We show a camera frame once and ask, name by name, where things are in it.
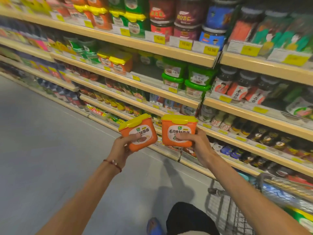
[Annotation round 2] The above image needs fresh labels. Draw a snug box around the blue label sauce jar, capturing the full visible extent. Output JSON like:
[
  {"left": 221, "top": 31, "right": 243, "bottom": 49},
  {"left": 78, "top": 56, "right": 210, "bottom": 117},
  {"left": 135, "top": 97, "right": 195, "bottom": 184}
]
[
  {"left": 199, "top": 25, "right": 226, "bottom": 52},
  {"left": 205, "top": 0, "right": 239, "bottom": 31}
]

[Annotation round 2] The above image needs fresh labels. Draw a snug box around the row of pale white bottles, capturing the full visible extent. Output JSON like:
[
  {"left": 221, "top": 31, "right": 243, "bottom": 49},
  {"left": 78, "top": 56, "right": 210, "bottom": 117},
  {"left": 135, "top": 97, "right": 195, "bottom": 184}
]
[{"left": 199, "top": 105, "right": 236, "bottom": 132}]

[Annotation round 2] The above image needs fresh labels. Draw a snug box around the row of green sauce packets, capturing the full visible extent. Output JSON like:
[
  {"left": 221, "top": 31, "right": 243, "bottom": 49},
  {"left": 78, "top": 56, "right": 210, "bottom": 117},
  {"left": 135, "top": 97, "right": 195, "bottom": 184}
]
[{"left": 63, "top": 35, "right": 101, "bottom": 64}]

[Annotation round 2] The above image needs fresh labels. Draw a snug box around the row of yellow price tags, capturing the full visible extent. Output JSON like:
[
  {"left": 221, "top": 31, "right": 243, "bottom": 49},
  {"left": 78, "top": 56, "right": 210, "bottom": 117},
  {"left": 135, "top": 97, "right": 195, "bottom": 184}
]
[{"left": 50, "top": 11, "right": 312, "bottom": 67}]

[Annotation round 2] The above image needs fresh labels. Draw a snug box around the blue shoe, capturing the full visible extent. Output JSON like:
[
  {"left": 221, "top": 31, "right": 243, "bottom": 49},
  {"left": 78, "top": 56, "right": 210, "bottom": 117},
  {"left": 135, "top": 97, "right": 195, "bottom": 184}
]
[{"left": 146, "top": 217, "right": 165, "bottom": 235}]

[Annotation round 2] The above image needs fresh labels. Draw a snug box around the person's leg in black shorts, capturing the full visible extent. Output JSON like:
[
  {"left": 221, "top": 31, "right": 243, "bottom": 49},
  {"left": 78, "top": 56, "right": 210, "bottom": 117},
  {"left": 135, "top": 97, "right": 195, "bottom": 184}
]
[{"left": 166, "top": 202, "right": 221, "bottom": 235}]

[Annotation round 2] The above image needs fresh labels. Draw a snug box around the row of green label bottles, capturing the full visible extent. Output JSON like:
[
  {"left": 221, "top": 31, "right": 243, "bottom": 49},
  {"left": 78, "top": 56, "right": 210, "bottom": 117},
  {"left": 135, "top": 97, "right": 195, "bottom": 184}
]
[{"left": 251, "top": 10, "right": 313, "bottom": 55}]

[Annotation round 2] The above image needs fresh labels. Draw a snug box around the green yellow packet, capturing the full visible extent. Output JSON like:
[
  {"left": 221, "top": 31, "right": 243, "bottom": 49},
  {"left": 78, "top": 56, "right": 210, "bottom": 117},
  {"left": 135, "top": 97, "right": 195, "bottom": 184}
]
[{"left": 283, "top": 206, "right": 313, "bottom": 233}]

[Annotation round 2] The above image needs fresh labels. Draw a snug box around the blue white packet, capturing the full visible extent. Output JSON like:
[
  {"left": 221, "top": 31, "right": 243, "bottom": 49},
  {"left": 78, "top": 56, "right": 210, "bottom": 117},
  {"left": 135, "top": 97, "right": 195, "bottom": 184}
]
[{"left": 149, "top": 93, "right": 165, "bottom": 108}]

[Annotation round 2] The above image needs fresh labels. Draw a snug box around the row of small yellow-capped jars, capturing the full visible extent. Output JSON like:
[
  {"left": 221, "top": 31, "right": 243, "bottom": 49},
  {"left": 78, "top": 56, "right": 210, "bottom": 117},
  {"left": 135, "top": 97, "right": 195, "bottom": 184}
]
[{"left": 80, "top": 87, "right": 143, "bottom": 118}]

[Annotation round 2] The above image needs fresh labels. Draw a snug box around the dark red label sauce jar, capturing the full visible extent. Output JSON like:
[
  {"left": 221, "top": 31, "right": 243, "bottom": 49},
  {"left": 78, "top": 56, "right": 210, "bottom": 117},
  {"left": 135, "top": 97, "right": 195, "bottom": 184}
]
[
  {"left": 173, "top": 22, "right": 201, "bottom": 41},
  {"left": 175, "top": 0, "right": 209, "bottom": 26}
]

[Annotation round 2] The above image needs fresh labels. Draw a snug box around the green tub green lid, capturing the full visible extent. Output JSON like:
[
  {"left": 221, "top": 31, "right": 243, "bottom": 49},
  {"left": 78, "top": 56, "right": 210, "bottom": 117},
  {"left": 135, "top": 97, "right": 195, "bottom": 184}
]
[
  {"left": 162, "top": 57, "right": 188, "bottom": 78},
  {"left": 184, "top": 80, "right": 211, "bottom": 101},
  {"left": 188, "top": 64, "right": 216, "bottom": 86},
  {"left": 161, "top": 73, "right": 184, "bottom": 93}
]

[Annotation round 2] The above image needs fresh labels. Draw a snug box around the red string bracelet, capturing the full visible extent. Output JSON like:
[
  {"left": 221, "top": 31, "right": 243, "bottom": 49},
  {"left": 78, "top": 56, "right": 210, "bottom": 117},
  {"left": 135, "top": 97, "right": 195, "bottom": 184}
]
[{"left": 103, "top": 159, "right": 122, "bottom": 173}]

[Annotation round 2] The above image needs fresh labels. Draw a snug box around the row of small dark jars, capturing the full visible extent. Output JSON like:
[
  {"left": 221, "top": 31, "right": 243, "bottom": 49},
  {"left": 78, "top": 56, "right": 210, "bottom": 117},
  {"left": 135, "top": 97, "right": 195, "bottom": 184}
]
[{"left": 212, "top": 141, "right": 296, "bottom": 178}]

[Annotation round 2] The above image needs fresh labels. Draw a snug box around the person's left hand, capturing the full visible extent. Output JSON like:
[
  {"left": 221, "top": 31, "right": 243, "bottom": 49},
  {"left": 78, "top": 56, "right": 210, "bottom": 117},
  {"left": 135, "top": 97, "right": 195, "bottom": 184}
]
[{"left": 107, "top": 133, "right": 142, "bottom": 167}]

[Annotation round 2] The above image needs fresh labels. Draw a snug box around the stack of orange shelf tubs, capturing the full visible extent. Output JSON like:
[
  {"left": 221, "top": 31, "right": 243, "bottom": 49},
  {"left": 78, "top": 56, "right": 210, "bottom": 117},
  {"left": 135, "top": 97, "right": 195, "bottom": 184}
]
[{"left": 71, "top": 0, "right": 113, "bottom": 31}]

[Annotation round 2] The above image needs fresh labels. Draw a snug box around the metal wire shopping cart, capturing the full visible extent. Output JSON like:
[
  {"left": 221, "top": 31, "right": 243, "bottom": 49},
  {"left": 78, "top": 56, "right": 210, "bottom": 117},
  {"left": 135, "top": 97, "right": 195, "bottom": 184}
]
[{"left": 205, "top": 172, "right": 313, "bottom": 235}]

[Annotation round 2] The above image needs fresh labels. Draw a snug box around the person's left forearm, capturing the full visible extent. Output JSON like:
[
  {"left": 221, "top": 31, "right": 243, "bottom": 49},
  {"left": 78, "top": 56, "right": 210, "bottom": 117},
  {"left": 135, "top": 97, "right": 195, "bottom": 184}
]
[{"left": 36, "top": 159, "right": 123, "bottom": 235}]

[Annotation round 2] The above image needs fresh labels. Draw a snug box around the orange sauce tub yellow lid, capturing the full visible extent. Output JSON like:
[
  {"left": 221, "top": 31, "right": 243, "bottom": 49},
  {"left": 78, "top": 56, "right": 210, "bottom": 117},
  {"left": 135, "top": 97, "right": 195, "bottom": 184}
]
[
  {"left": 161, "top": 114, "right": 199, "bottom": 148},
  {"left": 118, "top": 113, "right": 158, "bottom": 152}
]

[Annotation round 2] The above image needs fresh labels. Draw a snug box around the row of dark gold-labelled bottles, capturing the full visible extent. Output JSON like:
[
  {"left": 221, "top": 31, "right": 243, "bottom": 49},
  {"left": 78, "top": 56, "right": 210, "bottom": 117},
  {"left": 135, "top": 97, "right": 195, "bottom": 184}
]
[{"left": 229, "top": 117, "right": 313, "bottom": 164}]

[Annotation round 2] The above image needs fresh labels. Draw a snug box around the orange shelf tub yellow lid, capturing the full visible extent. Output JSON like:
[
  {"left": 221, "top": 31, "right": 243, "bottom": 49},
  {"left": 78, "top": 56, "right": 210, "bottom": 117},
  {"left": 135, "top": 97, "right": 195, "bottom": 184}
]
[
  {"left": 109, "top": 52, "right": 133, "bottom": 76},
  {"left": 97, "top": 50, "right": 113, "bottom": 67}
]

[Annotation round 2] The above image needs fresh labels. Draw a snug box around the person's right forearm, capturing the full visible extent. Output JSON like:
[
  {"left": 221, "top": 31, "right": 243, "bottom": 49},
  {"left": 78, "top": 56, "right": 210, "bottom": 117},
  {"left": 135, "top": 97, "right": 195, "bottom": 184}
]
[{"left": 205, "top": 154, "right": 311, "bottom": 235}]

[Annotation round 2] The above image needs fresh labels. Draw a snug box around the stack of green yellow-lidded tubs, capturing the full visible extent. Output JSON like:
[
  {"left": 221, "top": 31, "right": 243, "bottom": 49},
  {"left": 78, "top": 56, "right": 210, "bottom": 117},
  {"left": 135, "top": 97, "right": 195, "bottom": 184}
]
[{"left": 108, "top": 0, "right": 150, "bottom": 39}]

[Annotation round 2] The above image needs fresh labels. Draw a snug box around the person's right hand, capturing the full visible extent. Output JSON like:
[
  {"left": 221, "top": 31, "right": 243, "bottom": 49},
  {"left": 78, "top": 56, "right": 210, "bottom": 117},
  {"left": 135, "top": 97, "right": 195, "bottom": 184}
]
[{"left": 175, "top": 127, "right": 216, "bottom": 169}]

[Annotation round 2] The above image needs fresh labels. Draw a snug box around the row of dark pink-labelled bottles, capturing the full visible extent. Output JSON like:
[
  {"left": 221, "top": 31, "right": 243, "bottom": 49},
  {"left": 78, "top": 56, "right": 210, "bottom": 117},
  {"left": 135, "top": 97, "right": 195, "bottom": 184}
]
[{"left": 0, "top": 16, "right": 49, "bottom": 52}]

